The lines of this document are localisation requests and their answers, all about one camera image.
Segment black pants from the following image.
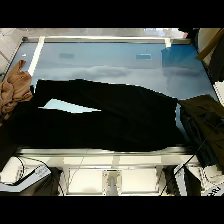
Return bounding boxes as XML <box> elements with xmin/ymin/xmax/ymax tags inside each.
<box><xmin>0</xmin><ymin>78</ymin><xmax>188</xmax><ymax>155</ymax></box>

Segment dark grey garment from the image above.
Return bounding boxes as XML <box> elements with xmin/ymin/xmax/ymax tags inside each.
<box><xmin>179</xmin><ymin>106</ymin><xmax>214</xmax><ymax>166</ymax></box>

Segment dark olive garment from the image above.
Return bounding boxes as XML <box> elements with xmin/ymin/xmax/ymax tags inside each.
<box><xmin>178</xmin><ymin>94</ymin><xmax>224</xmax><ymax>168</ymax></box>

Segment brown garment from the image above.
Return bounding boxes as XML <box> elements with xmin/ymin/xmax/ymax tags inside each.
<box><xmin>0</xmin><ymin>59</ymin><xmax>35</xmax><ymax>124</ymax></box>

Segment silver frame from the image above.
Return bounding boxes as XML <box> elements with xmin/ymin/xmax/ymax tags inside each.
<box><xmin>0</xmin><ymin>34</ymin><xmax>224</xmax><ymax>197</ymax></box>

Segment black cable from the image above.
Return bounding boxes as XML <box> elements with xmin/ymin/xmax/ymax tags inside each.
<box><xmin>161</xmin><ymin>121</ymin><xmax>224</xmax><ymax>196</ymax></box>

